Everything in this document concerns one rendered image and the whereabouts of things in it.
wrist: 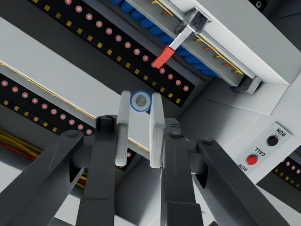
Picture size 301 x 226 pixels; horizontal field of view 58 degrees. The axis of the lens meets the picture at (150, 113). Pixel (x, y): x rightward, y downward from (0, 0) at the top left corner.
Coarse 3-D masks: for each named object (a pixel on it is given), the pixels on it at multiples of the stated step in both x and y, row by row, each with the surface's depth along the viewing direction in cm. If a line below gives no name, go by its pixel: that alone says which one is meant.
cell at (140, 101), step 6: (132, 96) 22; (138, 96) 22; (144, 96) 22; (150, 96) 22; (132, 102) 22; (138, 102) 22; (144, 102) 22; (150, 102) 22; (132, 108) 22; (138, 108) 22; (144, 108) 22
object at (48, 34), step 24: (0, 0) 48; (24, 0) 48; (24, 24) 50; (48, 24) 50; (72, 48) 53; (96, 72) 55; (120, 72) 56; (192, 96) 59; (0, 120) 58; (24, 120) 59; (48, 144) 62; (288, 192) 75
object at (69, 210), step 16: (0, 144) 52; (16, 144) 53; (0, 160) 42; (16, 160) 53; (32, 160) 53; (0, 176) 42; (16, 176) 43; (80, 192) 58; (64, 208) 46; (128, 224) 50
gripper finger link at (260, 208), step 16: (208, 144) 15; (208, 160) 14; (224, 160) 14; (192, 176) 16; (208, 176) 14; (224, 176) 12; (240, 176) 13; (208, 192) 14; (224, 192) 12; (240, 192) 11; (256, 192) 12; (224, 208) 12; (240, 208) 11; (256, 208) 11; (272, 208) 11; (224, 224) 12; (240, 224) 11; (256, 224) 10; (272, 224) 10; (288, 224) 10
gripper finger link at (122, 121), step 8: (128, 96) 21; (120, 104) 20; (128, 104) 20; (120, 112) 18; (128, 112) 18; (120, 120) 17; (128, 120) 17; (120, 128) 16; (128, 128) 17; (120, 136) 17; (120, 144) 17; (120, 152) 17; (120, 160) 17
